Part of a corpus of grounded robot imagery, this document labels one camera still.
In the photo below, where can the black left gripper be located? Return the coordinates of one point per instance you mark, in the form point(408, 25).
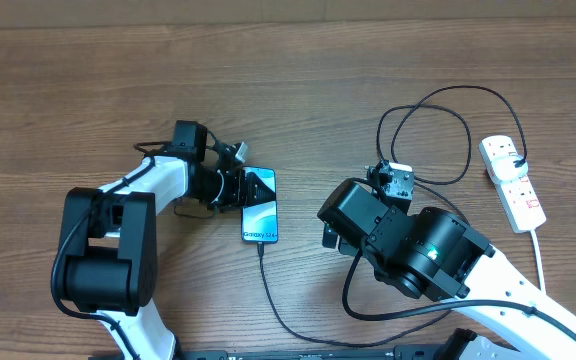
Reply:
point(234, 196)

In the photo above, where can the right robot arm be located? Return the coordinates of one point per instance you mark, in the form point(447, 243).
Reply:
point(437, 255)

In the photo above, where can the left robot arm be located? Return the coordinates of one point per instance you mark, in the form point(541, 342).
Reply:
point(106, 266)

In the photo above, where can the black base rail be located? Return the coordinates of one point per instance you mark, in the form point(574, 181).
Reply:
point(462, 344)

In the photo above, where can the blue Samsung Galaxy smartphone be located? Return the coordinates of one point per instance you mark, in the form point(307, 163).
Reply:
point(260, 223)

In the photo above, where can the white power strip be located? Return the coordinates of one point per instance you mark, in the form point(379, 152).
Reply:
point(518, 197)

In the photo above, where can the white charger adapter plug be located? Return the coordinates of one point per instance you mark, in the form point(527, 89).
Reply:
point(508, 168)

